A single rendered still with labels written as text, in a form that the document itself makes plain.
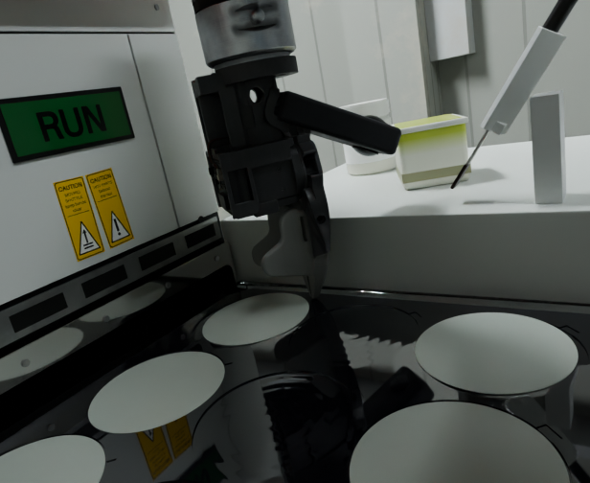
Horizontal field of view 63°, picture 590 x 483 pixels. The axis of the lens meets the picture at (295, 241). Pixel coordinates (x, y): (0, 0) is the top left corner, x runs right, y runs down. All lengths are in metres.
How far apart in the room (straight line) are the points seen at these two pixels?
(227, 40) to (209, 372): 0.25
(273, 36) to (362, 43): 1.70
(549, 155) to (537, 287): 0.10
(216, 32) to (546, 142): 0.26
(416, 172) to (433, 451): 0.33
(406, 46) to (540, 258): 1.64
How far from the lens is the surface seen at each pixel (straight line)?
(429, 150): 0.53
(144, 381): 0.40
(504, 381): 0.32
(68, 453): 0.36
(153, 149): 0.51
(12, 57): 0.45
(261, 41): 0.39
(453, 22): 2.08
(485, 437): 0.28
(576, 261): 0.43
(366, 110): 0.66
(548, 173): 0.43
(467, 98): 2.18
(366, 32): 2.08
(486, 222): 0.42
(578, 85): 2.12
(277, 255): 0.41
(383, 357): 0.35
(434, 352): 0.35
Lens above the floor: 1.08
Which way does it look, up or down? 16 degrees down
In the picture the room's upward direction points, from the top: 11 degrees counter-clockwise
